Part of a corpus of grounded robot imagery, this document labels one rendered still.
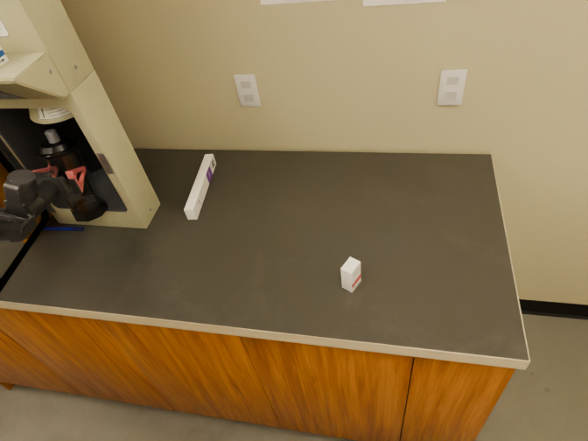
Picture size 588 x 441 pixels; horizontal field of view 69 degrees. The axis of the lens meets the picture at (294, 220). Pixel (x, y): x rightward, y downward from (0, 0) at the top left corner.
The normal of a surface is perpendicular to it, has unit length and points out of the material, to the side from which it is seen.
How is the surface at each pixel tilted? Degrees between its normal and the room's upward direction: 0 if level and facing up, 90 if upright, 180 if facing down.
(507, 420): 0
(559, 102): 90
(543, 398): 0
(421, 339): 0
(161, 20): 90
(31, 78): 90
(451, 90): 90
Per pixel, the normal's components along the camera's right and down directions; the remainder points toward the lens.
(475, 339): -0.13, -0.69
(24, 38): -0.19, 0.73
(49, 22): 0.97, 0.05
